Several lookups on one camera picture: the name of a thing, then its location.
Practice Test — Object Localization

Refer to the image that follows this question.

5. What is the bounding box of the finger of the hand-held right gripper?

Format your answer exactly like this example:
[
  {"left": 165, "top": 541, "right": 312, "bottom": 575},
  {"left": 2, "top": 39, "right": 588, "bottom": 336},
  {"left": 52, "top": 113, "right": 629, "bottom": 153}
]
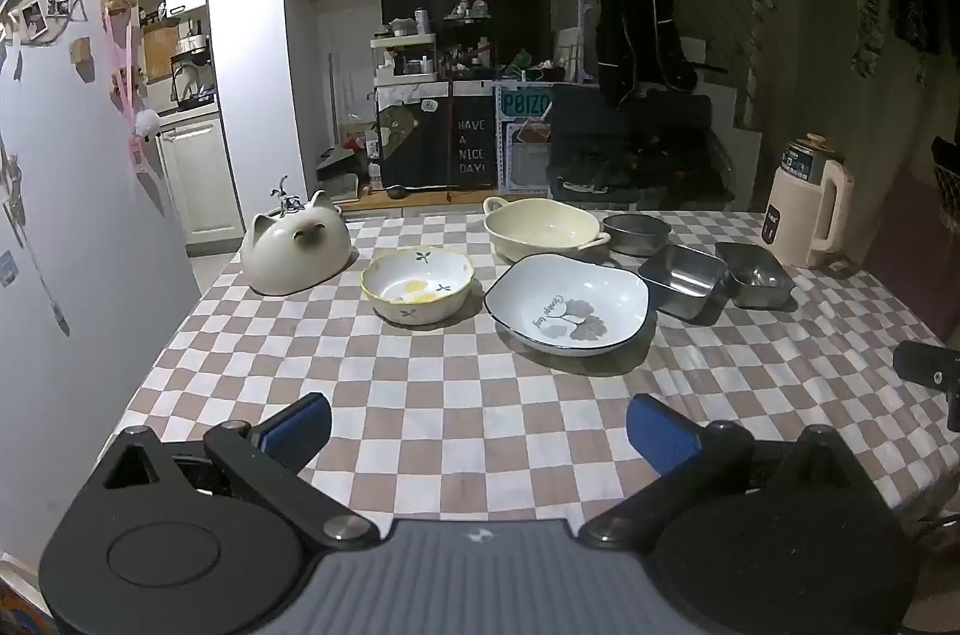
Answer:
[{"left": 892, "top": 340, "right": 960, "bottom": 433}]

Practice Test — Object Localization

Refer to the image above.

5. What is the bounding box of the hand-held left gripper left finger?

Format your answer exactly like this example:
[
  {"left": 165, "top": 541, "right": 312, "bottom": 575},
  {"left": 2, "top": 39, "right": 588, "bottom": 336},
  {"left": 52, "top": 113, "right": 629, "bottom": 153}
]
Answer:
[{"left": 94, "top": 392, "right": 381, "bottom": 550}]

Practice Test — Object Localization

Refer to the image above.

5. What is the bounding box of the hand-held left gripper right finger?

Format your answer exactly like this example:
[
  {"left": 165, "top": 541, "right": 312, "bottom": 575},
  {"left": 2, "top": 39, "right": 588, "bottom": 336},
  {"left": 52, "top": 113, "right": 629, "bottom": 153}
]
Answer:
[{"left": 577, "top": 393, "right": 871, "bottom": 550}]

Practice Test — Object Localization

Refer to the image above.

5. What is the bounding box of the yellow-rimmed floral ceramic bowl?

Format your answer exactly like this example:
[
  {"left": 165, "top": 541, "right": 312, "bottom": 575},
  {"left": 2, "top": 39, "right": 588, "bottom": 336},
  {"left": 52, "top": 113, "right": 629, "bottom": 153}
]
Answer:
[{"left": 360, "top": 246, "right": 475, "bottom": 327}]

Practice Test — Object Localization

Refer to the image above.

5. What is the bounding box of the round stainless steel bowl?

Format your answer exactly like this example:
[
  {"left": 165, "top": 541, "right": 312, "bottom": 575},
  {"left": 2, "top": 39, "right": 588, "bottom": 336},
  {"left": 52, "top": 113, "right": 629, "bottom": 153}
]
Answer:
[{"left": 602, "top": 212, "right": 672, "bottom": 257}]

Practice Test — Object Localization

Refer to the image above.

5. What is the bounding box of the square stainless steel container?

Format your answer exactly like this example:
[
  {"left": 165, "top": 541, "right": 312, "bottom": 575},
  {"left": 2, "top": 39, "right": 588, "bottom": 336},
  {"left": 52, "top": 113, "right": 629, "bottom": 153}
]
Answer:
[
  {"left": 714, "top": 241, "right": 796, "bottom": 310},
  {"left": 637, "top": 243, "right": 728, "bottom": 323}
]

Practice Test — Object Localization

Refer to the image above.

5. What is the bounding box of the brown white checkered tablecloth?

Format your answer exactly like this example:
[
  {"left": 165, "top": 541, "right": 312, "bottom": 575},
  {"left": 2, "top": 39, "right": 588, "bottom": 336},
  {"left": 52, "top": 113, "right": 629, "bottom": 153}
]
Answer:
[{"left": 124, "top": 207, "right": 960, "bottom": 531}]

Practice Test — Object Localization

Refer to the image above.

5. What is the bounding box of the cream cat-shaped ceramic bowl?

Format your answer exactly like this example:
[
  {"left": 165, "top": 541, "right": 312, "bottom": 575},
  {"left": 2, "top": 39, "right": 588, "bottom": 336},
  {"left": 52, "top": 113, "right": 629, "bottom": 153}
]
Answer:
[{"left": 238, "top": 190, "right": 353, "bottom": 297}]

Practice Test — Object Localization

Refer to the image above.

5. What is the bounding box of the dark wicker chair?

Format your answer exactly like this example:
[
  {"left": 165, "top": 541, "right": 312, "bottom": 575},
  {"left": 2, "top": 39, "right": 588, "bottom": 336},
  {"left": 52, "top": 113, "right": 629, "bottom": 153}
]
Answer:
[{"left": 932, "top": 136, "right": 960, "bottom": 217}]

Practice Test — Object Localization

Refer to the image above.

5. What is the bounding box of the white leaf-print plate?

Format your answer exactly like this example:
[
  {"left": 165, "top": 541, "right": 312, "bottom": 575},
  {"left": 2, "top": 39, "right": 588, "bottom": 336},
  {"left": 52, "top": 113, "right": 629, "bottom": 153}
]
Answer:
[{"left": 484, "top": 252, "right": 650, "bottom": 357}]

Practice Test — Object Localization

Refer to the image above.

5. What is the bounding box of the beige electric kettle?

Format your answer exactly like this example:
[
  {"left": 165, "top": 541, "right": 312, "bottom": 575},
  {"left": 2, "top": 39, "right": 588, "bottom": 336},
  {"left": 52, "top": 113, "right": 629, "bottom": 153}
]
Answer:
[{"left": 763, "top": 132, "right": 854, "bottom": 270}]

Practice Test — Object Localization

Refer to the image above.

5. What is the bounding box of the silver metal figurine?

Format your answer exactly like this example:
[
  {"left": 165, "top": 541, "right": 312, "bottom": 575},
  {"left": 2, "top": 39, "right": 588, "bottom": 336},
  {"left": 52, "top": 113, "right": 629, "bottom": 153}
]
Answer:
[{"left": 270, "top": 176, "right": 305, "bottom": 217}]

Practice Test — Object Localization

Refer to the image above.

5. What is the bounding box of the low white drawer bench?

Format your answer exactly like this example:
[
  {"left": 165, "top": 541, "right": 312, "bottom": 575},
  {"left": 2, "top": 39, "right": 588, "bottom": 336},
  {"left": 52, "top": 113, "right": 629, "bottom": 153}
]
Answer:
[{"left": 330, "top": 188, "right": 556, "bottom": 223}]

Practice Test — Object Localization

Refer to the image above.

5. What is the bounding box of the white kitchen cabinet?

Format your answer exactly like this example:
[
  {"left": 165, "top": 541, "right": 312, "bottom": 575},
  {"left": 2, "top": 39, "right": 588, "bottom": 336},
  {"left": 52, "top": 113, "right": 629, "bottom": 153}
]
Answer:
[{"left": 157, "top": 113, "right": 245, "bottom": 246}]

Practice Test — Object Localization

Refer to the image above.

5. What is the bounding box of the black chair with clothes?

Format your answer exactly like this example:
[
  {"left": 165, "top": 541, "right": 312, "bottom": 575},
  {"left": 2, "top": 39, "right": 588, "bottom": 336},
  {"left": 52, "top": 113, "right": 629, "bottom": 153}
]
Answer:
[{"left": 547, "top": 83, "right": 736, "bottom": 208}]

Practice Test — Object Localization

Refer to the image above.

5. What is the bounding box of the white perforated rack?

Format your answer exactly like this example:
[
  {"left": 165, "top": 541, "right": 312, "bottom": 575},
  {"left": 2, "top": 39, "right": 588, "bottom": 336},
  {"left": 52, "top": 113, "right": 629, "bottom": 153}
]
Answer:
[{"left": 495, "top": 80, "right": 556, "bottom": 193}]

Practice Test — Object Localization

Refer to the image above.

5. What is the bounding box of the black cartoon-print cloth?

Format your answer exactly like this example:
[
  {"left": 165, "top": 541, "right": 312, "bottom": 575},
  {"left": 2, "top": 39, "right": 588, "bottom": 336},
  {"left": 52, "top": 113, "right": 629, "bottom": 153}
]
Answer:
[{"left": 375, "top": 86, "right": 452, "bottom": 191}]

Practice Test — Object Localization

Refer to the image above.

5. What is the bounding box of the black chalkboard sign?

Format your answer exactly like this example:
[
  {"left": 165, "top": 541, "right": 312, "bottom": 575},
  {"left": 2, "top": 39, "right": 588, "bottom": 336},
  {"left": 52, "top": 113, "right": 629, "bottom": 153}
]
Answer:
[{"left": 450, "top": 96, "right": 498, "bottom": 190}]

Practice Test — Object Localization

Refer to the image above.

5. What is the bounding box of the pink ribbon with pompom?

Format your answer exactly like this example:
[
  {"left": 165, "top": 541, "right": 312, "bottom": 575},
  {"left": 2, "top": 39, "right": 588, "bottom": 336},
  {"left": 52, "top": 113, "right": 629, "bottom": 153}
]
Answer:
[{"left": 105, "top": 5, "right": 162, "bottom": 171}]

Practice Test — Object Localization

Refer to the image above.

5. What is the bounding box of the teal number plate sign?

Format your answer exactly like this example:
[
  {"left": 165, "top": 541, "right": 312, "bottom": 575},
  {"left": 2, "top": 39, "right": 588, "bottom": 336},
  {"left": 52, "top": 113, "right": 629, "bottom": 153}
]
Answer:
[{"left": 501, "top": 89, "right": 554, "bottom": 118}]

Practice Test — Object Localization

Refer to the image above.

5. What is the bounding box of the white storage shelf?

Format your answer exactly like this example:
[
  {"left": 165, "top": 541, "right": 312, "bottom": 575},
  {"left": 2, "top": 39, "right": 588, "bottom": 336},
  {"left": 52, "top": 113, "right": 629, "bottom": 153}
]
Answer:
[{"left": 373, "top": 35, "right": 438, "bottom": 85}]

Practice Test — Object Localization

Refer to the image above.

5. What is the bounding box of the black hanging jacket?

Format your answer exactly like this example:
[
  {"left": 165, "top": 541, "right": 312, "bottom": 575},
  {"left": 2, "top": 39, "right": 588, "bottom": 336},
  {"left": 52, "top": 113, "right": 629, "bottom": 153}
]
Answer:
[{"left": 595, "top": 0, "right": 698, "bottom": 111}]

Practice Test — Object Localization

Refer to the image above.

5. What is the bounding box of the cream two-handled baking dish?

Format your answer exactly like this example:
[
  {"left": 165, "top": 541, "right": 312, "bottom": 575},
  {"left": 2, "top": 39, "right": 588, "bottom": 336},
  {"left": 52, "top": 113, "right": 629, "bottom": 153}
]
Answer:
[{"left": 482, "top": 196, "right": 612, "bottom": 265}]

